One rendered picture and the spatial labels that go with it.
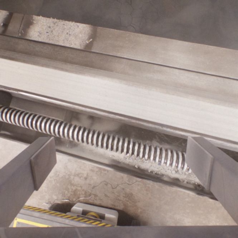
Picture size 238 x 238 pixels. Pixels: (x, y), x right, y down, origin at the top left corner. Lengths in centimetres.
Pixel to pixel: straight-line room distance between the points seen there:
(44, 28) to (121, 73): 18
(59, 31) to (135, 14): 22
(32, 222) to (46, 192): 34
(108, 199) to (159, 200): 31
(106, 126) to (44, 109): 26
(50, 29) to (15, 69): 10
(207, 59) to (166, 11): 23
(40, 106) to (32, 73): 43
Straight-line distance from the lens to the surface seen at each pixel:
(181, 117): 30
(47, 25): 40
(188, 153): 17
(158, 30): 49
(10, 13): 46
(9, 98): 73
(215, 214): 126
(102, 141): 40
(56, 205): 117
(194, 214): 123
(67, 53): 36
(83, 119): 76
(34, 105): 79
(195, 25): 51
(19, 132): 89
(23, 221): 102
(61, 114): 72
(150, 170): 72
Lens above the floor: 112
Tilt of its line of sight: 79 degrees down
